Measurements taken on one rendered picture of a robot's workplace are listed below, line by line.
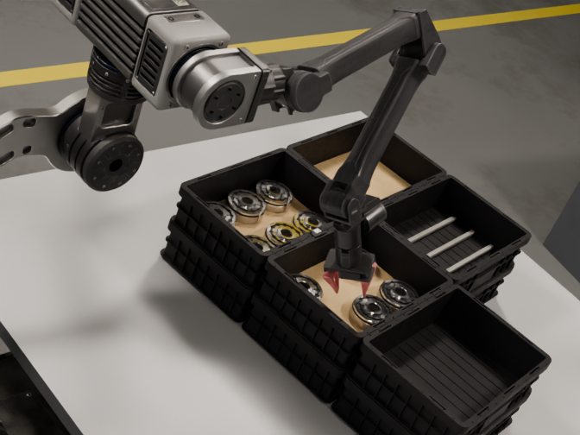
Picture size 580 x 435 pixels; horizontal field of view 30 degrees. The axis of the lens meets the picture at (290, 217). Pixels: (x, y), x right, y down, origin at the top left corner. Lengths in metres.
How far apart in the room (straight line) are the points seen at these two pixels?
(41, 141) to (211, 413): 0.69
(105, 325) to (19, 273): 0.25
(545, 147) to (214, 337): 3.32
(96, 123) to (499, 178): 3.21
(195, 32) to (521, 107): 4.07
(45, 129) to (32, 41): 2.67
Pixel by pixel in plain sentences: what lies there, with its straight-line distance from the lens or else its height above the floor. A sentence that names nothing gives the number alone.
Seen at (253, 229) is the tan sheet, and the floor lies 0.83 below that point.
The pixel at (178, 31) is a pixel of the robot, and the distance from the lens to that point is 1.97.
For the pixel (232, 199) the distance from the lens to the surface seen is 2.76.
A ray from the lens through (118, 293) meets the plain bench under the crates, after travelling 2.62.
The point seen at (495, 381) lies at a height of 0.83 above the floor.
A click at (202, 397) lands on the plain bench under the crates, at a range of 2.45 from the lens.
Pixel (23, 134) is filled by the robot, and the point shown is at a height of 1.16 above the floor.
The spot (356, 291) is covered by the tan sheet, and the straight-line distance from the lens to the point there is 2.68.
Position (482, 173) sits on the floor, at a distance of 5.14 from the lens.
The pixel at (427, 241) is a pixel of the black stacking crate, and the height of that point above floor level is 0.83.
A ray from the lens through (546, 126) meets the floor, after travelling 5.85.
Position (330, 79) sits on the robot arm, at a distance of 2.11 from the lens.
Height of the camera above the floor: 2.42
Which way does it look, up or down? 34 degrees down
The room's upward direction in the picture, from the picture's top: 22 degrees clockwise
